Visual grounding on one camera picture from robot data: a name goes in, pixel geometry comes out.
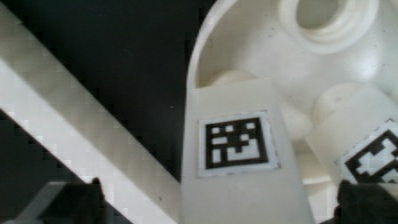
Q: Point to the white round stool seat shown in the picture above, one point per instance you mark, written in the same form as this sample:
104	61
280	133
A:
312	43

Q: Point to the white front rail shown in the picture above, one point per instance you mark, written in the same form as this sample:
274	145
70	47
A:
57	112

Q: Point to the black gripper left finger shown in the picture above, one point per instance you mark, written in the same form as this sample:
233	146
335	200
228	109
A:
66	204

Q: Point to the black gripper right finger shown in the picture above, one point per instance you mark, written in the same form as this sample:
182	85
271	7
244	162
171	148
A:
367	203

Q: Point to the white stool leg tagged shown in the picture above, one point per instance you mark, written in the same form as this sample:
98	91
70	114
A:
354	137

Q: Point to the white stool leg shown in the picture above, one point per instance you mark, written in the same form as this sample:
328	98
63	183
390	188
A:
242	187

